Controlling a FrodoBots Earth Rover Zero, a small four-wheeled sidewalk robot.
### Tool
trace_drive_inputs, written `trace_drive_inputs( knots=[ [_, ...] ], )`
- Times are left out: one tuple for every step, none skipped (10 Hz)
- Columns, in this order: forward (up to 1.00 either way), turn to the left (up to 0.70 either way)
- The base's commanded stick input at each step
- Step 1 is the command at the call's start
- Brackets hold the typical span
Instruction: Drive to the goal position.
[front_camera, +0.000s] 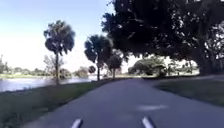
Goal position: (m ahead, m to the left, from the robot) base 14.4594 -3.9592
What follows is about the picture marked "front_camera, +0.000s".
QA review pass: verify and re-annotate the small palm tree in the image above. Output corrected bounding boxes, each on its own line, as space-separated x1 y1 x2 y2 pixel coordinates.
88 65 97 76

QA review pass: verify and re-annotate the bush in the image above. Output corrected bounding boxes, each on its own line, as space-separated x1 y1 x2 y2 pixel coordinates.
73 66 90 79

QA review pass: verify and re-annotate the distant round green tree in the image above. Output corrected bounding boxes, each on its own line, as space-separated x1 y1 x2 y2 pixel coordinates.
127 56 168 77

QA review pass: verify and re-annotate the grey paved path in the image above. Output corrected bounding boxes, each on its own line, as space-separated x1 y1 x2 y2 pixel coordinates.
19 77 224 128

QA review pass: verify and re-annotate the large spreading dark tree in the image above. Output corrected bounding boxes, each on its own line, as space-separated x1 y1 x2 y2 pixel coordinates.
100 0 224 77

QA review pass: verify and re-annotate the robot's own part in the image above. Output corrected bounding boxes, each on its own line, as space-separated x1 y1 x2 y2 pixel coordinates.
70 117 84 128
141 116 155 128

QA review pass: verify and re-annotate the grass with trees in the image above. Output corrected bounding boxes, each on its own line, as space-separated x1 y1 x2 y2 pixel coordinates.
146 74 224 108

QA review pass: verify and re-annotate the grass beside water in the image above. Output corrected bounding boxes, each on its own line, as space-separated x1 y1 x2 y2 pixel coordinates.
0 78 116 128

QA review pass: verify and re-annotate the pond water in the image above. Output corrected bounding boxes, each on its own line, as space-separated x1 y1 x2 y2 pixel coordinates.
0 75 99 93

